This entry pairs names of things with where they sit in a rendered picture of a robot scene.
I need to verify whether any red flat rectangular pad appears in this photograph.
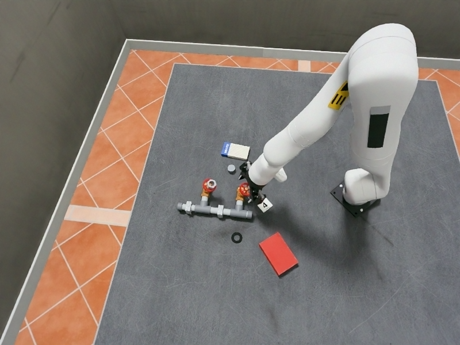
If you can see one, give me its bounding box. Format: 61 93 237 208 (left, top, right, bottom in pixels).
259 232 298 275

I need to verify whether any grey pipe tee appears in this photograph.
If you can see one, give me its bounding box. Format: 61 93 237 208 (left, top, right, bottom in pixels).
177 179 252 219

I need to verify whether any white tag on silver chain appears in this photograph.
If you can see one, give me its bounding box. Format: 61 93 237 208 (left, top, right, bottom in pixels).
258 198 272 213

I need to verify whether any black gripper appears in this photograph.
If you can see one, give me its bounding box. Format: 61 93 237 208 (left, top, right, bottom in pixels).
239 161 266 206

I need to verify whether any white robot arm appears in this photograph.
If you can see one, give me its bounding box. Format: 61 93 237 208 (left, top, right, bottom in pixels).
248 24 419 206

